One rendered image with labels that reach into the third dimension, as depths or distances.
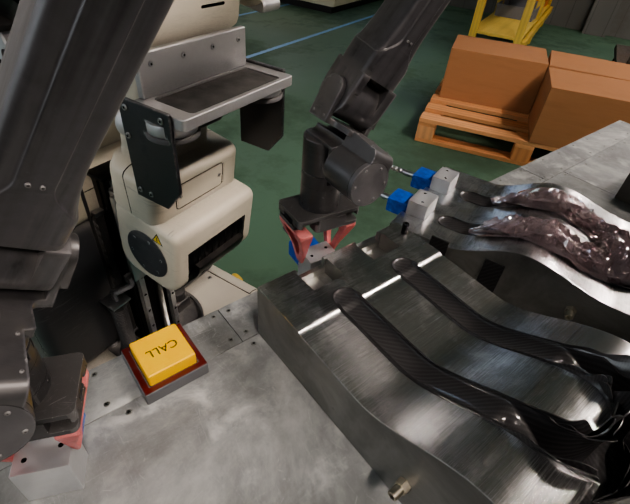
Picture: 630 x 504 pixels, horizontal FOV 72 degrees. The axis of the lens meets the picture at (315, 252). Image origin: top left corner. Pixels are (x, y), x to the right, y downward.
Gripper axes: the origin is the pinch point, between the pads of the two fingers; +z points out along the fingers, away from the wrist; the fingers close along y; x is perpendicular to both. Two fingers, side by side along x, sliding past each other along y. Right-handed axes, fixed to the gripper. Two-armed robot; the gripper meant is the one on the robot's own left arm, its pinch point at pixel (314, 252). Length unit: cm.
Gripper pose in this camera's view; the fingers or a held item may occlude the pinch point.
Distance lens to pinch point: 68.0
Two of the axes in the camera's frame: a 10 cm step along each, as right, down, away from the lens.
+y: 8.5, -2.7, 4.4
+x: -5.1, -5.7, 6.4
